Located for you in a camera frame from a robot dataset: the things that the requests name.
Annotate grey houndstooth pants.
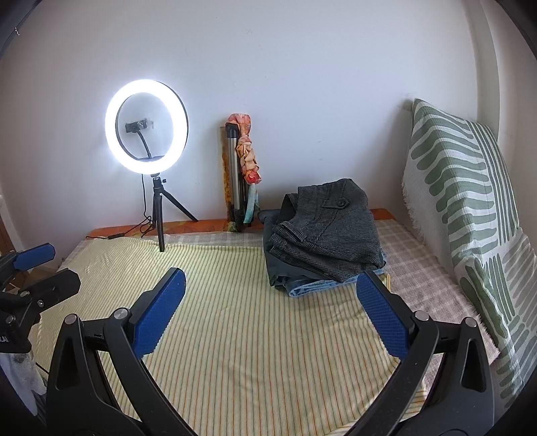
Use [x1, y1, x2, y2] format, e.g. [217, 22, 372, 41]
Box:
[267, 178, 387, 282]

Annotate white ring light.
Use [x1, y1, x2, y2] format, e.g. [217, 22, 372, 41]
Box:
[105, 79, 189, 176]

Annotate folded dark grey pants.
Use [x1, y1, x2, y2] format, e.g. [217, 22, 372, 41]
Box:
[258, 193, 336, 290]

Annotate white patterned cloth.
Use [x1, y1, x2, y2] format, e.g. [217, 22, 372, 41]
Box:
[0, 352, 47, 403]

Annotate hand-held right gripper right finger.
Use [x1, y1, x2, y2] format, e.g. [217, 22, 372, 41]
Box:
[348, 270, 495, 436]

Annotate black phone holder clamp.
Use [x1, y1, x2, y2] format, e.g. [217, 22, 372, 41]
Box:
[125, 118, 154, 159]

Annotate folded silver tripod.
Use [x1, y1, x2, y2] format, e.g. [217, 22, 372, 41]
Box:
[224, 122, 252, 229]

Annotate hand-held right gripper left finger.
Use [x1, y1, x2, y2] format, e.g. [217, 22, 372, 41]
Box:
[47, 268, 198, 436]

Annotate black mini tripod stand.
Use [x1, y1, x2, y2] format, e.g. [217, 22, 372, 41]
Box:
[147, 174, 199, 252]

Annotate yellow striped cloth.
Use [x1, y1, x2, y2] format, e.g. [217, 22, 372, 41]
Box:
[36, 240, 429, 424]

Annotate green and white patterned pillow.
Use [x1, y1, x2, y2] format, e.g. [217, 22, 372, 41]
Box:
[400, 98, 531, 386]

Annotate black power cable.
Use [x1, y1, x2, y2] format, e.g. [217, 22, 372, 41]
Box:
[86, 176, 154, 240]

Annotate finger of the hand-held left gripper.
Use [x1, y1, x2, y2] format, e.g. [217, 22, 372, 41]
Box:
[0, 268, 81, 312]
[0, 242, 56, 277]

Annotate folded tripod with floral cloth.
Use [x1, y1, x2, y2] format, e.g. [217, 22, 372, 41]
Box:
[229, 112, 263, 223]

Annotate folded blue jeans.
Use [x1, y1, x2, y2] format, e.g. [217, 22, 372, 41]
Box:
[287, 249, 392, 298]

